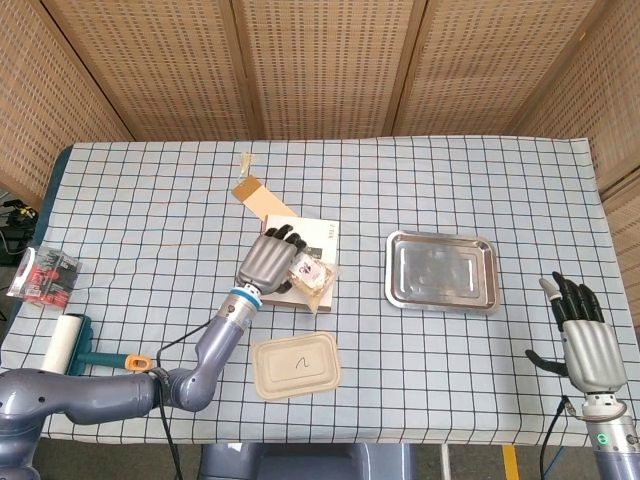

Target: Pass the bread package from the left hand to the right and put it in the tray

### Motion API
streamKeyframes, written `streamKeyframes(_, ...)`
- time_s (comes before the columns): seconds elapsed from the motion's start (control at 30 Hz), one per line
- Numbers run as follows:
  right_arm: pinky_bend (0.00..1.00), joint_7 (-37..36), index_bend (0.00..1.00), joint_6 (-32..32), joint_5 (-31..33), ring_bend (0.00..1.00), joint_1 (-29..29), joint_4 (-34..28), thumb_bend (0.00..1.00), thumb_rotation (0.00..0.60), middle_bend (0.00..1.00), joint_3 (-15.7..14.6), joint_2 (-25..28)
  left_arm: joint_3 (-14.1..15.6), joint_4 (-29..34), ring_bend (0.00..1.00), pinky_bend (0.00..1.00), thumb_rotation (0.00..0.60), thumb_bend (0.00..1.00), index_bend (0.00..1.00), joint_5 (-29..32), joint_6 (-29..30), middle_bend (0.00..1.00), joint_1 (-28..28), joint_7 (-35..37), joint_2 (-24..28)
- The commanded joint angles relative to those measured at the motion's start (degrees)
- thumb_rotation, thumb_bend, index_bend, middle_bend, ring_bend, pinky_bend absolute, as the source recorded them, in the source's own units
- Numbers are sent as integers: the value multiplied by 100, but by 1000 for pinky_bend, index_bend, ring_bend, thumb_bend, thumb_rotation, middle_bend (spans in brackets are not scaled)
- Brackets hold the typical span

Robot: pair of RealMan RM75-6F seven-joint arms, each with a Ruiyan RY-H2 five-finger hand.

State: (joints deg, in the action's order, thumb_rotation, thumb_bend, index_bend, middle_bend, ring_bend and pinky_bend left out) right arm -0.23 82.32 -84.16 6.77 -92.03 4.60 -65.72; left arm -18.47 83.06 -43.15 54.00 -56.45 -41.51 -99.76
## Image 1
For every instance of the kraft paper bookmark with tassel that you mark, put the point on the kraft paper bookmark with tassel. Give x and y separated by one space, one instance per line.
260 200

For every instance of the black yellow floor equipment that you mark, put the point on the black yellow floor equipment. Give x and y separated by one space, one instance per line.
17 220

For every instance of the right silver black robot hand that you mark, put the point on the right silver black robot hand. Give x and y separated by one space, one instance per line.
592 355

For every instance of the red black packet in bag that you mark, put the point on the red black packet in bag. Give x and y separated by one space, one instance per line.
47 275

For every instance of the bamboo folding screen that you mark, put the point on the bamboo folding screen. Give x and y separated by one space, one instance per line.
320 65

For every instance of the white table leg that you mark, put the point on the white table leg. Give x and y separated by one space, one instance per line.
445 462

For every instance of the blue checked tablecloth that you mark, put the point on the blue checked tablecloth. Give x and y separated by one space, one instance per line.
400 175

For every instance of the stainless steel rectangular tray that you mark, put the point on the stainless steel rectangular tray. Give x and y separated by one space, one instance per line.
442 272

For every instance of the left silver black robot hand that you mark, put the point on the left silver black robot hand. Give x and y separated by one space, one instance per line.
265 262

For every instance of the teal lint roller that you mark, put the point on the teal lint roller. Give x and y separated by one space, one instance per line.
62 342

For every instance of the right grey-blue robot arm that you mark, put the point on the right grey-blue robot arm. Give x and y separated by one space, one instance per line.
615 460

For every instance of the beige pulp container lid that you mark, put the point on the beige pulp container lid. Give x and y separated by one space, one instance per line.
297 367

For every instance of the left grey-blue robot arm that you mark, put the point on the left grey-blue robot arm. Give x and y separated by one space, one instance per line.
100 395

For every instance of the clear snack bag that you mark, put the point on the clear snack bag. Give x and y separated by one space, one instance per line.
315 280

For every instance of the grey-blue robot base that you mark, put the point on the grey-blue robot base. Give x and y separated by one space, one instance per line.
305 462

